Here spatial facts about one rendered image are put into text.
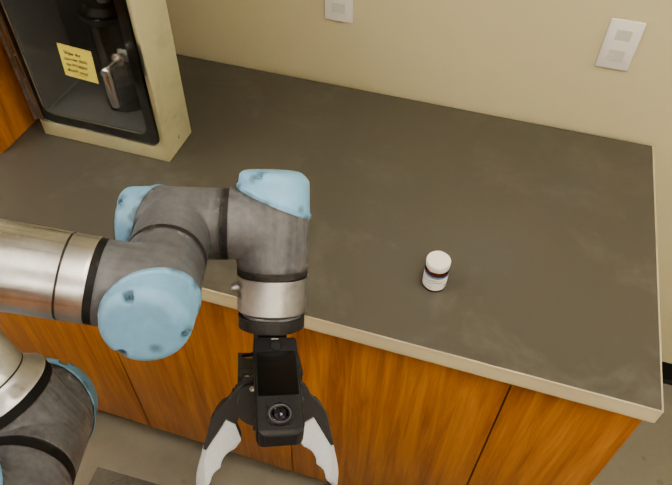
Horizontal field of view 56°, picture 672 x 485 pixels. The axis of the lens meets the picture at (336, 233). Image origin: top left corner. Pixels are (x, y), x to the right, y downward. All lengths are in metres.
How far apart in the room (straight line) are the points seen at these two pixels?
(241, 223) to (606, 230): 0.93
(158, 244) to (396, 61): 1.15
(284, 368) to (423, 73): 1.10
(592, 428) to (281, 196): 0.87
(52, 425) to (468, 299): 0.73
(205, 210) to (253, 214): 0.05
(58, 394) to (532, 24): 1.19
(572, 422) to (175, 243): 0.93
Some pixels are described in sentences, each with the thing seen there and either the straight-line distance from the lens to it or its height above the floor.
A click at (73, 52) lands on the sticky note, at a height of 1.20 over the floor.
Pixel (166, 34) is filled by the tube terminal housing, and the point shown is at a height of 1.21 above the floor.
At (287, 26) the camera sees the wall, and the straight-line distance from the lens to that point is 1.67.
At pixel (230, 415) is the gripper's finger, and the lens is 0.71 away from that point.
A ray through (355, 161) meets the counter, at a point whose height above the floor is 0.94.
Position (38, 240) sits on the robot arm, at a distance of 0.56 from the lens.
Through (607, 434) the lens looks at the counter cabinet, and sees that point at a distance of 1.34.
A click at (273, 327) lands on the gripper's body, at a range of 0.66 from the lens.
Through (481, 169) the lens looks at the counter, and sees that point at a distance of 1.47.
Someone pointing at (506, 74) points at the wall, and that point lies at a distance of 1.60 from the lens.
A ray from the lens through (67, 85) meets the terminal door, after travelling 1.47.
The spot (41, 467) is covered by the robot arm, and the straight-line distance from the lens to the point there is 0.80.
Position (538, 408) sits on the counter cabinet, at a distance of 1.29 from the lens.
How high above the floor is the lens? 1.90
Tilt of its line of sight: 48 degrees down
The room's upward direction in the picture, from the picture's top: 1 degrees clockwise
